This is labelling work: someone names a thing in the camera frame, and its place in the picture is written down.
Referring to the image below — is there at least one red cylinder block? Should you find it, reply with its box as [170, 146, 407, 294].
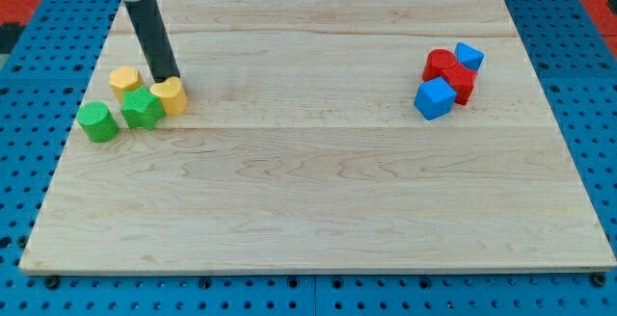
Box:
[422, 48, 457, 81]

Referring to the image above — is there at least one blue triangular block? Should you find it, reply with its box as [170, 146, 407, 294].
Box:
[454, 42, 485, 71]

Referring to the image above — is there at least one green cylinder block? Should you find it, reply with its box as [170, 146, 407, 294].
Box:
[76, 101, 119, 143]

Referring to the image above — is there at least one wooden board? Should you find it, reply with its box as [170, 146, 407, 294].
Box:
[19, 0, 616, 277]

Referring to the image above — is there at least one red star block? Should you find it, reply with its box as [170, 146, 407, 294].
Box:
[441, 63, 477, 105]

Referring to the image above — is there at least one yellow heart block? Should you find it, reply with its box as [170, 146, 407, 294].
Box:
[149, 76, 188, 116]

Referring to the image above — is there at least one green star block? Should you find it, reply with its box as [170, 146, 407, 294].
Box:
[121, 86, 165, 130]

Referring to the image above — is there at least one blue cube block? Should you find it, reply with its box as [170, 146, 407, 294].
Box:
[414, 77, 457, 120]

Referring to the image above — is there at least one yellow hexagon block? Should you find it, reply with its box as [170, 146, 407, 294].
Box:
[108, 66, 144, 103]

